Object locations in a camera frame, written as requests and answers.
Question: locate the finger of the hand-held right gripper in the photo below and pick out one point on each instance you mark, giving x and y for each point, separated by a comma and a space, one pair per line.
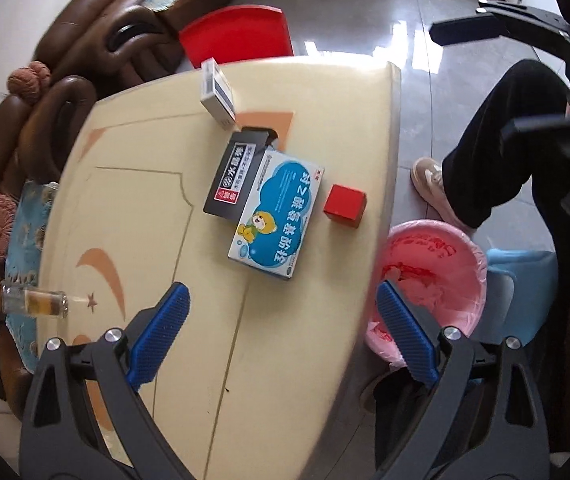
465, 30
540, 135

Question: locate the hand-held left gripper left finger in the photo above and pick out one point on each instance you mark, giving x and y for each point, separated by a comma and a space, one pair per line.
160, 335

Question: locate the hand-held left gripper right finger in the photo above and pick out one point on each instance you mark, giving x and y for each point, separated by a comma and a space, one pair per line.
405, 330

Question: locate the pink lined trash bin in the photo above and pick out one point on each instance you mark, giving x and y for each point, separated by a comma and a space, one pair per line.
435, 260

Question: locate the person's leg in black pants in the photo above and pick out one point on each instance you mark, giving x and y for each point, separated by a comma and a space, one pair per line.
505, 135

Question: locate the beige wooden table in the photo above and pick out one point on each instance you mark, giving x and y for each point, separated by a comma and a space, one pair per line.
165, 220

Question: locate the person's beige shoe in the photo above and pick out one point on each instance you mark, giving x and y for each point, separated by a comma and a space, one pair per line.
432, 185

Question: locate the light blue plastic stool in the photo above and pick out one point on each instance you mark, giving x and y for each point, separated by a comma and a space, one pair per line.
527, 295

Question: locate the glass bottle with gold lid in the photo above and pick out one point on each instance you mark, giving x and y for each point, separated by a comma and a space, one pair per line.
30, 302

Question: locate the red cube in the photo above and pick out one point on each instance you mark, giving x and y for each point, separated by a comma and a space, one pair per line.
344, 205

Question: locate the blue patterned sofa cover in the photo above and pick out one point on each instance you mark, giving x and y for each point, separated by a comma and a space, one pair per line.
32, 240

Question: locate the blue medicine box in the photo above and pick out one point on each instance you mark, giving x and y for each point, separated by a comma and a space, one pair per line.
280, 215

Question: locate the black box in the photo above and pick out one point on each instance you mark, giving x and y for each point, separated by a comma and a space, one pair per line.
230, 175

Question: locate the red plastic chair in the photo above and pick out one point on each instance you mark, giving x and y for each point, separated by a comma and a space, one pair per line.
237, 35

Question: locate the long brown leather sofa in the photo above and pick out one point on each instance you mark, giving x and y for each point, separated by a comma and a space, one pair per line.
40, 130

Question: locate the white cigarette box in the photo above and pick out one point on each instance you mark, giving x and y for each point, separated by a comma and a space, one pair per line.
217, 92

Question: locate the small pink round cushion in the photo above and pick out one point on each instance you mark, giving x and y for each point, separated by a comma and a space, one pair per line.
41, 71
22, 84

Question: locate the brown leather armchair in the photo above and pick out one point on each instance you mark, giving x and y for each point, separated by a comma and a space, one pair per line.
115, 25

